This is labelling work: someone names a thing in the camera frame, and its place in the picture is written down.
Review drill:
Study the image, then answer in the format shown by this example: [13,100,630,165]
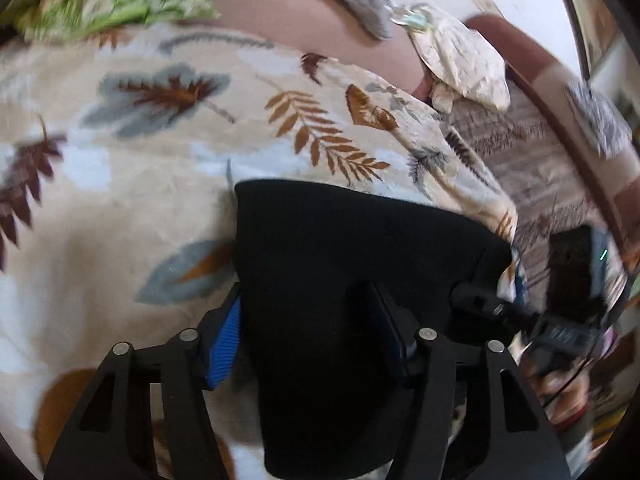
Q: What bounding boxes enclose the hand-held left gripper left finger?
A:
[44,282,246,480]

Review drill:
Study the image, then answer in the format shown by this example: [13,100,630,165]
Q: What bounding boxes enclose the brown wooden bed frame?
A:
[462,14,632,253]

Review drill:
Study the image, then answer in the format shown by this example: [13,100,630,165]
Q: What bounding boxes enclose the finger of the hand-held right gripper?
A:
[450,282,542,322]

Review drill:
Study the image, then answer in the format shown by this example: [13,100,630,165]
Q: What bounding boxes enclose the leaf print fleece blanket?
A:
[0,21,527,480]

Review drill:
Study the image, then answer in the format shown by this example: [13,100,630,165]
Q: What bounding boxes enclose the white floral cloth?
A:
[392,4,512,114]

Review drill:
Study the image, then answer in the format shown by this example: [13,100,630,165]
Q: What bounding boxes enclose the brown bed mat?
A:
[199,0,437,102]

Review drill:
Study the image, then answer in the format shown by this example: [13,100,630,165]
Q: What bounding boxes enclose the black pants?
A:
[232,179,514,479]

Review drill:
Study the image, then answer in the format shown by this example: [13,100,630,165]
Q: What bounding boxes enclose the blue white patterned cloth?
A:
[564,80,634,159]

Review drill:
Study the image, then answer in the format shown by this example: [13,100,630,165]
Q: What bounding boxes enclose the striped floral bedsheet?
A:
[444,79,627,302]

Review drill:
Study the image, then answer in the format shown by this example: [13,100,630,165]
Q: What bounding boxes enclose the small green cloth item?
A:
[395,7,432,32]

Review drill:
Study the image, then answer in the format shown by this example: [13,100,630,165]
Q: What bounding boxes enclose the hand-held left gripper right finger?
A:
[369,282,572,480]

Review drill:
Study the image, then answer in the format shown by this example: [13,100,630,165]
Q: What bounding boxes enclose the person's right hand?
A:
[525,357,597,427]

